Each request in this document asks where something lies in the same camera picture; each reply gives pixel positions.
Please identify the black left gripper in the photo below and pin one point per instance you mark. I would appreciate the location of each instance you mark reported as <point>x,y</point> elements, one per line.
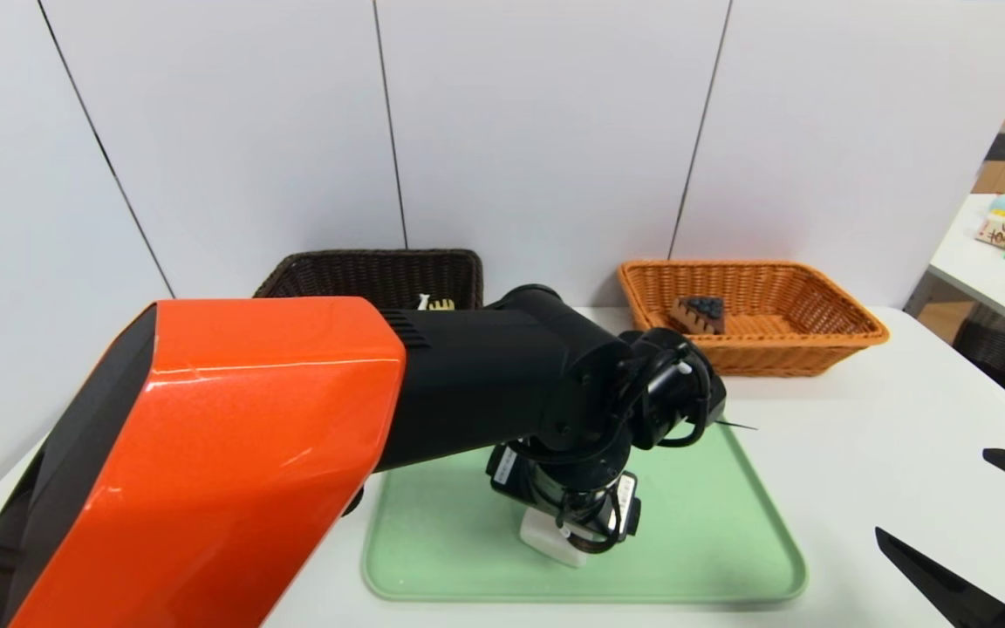
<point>505,467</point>

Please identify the white rectangular block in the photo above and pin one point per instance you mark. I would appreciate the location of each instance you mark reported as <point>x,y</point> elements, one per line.
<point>546,536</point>

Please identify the yellow green pasta spoon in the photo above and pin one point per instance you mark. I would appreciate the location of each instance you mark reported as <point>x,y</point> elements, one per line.
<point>443,304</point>

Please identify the chocolate blueberry cake slice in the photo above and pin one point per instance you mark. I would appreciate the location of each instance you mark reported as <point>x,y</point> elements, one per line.
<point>699,316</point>

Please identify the dark brown wicker basket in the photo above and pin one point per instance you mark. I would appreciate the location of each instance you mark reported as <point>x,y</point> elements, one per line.
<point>363,275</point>

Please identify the orange wicker basket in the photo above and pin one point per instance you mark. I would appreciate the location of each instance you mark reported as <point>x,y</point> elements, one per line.
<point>782,349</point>

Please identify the light green plastic tray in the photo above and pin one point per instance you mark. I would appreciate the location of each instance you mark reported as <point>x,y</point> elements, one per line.
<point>712,541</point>

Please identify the white side table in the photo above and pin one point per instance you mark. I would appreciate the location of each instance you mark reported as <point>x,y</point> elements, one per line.
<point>982,279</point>

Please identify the dark grey panel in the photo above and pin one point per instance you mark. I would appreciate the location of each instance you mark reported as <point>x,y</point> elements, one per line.
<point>1001,146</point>

